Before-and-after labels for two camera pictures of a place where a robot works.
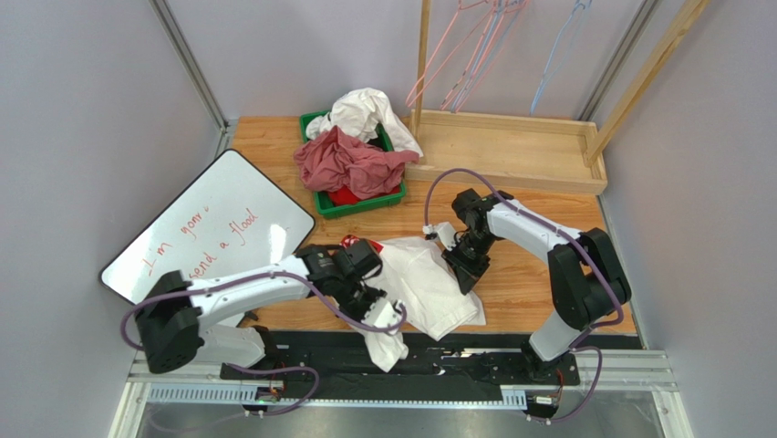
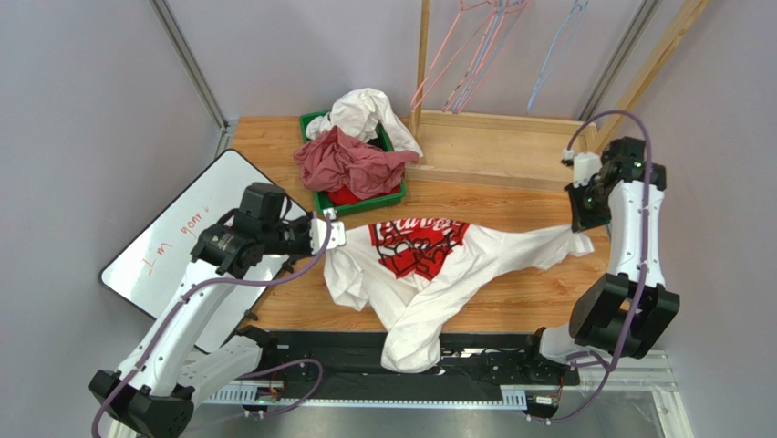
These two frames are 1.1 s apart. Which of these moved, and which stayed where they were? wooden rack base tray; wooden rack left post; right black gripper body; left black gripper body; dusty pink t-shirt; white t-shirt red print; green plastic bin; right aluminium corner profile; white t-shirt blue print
Moved: white t-shirt red print; right black gripper body; left black gripper body
Stayed: dusty pink t-shirt; green plastic bin; right aluminium corner profile; white t-shirt blue print; wooden rack base tray; wooden rack left post
